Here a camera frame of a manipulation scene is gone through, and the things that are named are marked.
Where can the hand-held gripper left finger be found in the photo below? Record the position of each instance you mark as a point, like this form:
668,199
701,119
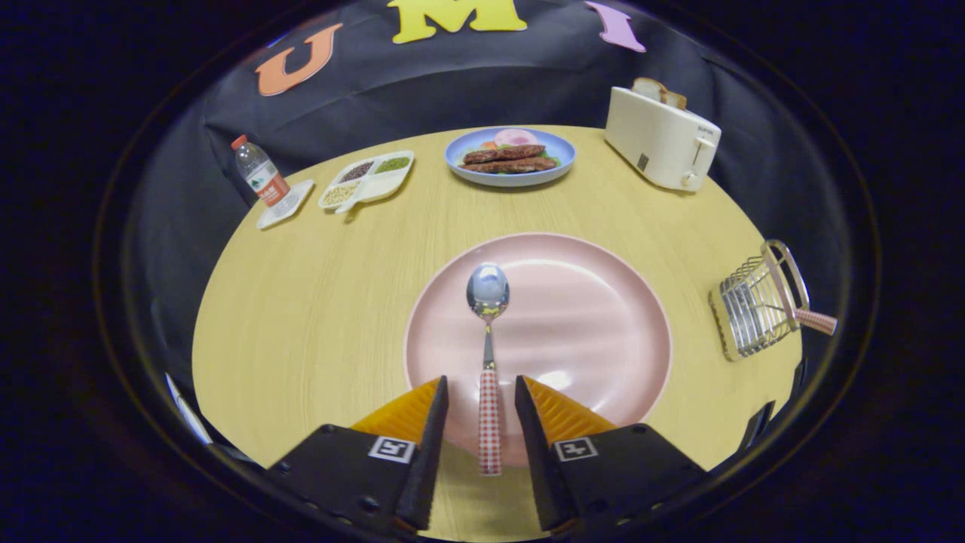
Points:
433,452

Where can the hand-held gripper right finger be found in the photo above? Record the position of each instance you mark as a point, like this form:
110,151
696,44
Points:
531,452

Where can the pink plate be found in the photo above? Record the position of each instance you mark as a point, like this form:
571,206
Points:
588,317

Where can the white divided tray with grains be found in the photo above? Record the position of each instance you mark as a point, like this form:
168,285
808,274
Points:
377,185

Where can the white square coaster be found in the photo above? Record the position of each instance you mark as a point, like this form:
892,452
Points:
290,207

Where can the brown meat strip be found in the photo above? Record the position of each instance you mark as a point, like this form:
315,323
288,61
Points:
513,166
505,154

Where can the green lettuce leaf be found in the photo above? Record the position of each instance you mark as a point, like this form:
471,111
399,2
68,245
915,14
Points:
552,159

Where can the blue plate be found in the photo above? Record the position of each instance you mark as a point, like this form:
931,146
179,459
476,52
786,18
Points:
558,143

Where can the pink ham slice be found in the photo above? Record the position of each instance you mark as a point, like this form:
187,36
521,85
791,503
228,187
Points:
516,137

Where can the clear water bottle red label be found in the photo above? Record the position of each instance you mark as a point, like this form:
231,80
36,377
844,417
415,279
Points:
260,177

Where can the cream toaster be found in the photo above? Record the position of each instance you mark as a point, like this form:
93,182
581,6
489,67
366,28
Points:
656,143

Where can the black backdrop cloth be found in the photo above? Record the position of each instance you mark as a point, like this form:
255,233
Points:
452,83

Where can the toast slice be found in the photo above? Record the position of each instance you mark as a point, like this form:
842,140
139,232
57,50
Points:
675,99
647,89

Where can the black table corner bracket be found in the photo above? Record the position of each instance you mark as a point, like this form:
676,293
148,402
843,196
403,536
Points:
758,426

